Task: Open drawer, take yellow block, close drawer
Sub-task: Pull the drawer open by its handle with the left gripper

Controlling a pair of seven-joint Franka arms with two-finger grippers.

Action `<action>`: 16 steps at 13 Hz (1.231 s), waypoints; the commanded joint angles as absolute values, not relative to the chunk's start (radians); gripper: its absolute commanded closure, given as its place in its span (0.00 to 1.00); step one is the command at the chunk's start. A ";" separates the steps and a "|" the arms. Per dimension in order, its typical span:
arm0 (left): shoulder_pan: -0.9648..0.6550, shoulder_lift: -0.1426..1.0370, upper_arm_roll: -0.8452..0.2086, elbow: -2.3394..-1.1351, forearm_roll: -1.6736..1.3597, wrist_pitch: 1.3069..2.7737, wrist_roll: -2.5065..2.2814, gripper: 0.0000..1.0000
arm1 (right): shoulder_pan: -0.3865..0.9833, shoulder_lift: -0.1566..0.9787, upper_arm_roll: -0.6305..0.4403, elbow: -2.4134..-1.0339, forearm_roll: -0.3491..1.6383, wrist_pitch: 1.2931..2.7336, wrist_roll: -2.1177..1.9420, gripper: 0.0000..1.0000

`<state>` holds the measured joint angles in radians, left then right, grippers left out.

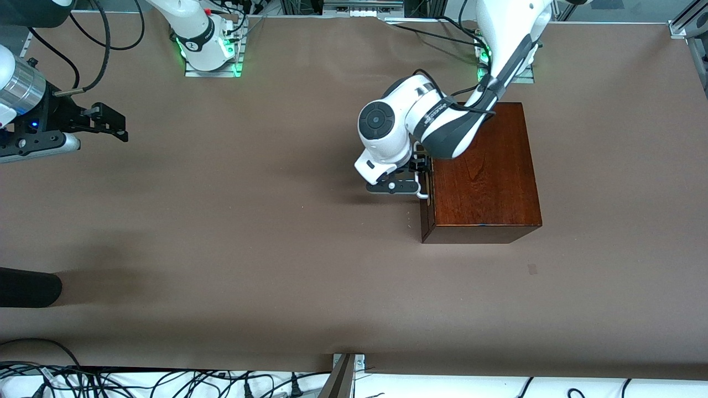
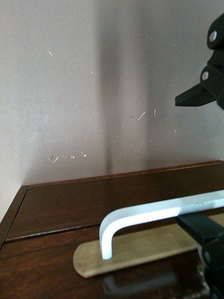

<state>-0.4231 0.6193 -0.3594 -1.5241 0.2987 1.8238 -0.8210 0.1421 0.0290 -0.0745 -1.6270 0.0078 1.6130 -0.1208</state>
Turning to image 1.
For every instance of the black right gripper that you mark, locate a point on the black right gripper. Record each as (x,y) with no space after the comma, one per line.
(62,112)

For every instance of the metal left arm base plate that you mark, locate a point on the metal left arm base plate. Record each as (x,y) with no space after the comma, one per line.
(525,76)

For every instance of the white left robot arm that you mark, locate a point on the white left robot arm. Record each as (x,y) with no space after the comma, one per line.
(381,121)

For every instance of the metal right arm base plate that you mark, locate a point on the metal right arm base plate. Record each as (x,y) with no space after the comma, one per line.
(213,73)

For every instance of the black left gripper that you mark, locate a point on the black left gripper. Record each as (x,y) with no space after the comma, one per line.
(421,162)

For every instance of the black foam cylinder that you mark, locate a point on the black foam cylinder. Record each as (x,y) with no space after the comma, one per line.
(27,287)

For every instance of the aluminium frame profile with bracket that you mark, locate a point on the aluminium frame profile with bracket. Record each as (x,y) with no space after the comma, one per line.
(698,14)

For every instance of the table cover sheet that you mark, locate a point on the table cover sheet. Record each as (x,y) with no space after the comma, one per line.
(276,249)

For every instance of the aluminium profile post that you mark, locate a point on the aluminium profile post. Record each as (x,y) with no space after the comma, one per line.
(340,381)

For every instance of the metal rack device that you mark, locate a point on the metal rack device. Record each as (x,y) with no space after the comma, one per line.
(359,8)

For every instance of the dark wooden cabinet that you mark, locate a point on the dark wooden cabinet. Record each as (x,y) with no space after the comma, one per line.
(487,177)

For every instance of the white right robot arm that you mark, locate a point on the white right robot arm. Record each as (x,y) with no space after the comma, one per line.
(193,33)

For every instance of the aluminium frame rail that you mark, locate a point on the aluminium frame rail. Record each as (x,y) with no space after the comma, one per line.
(702,66)

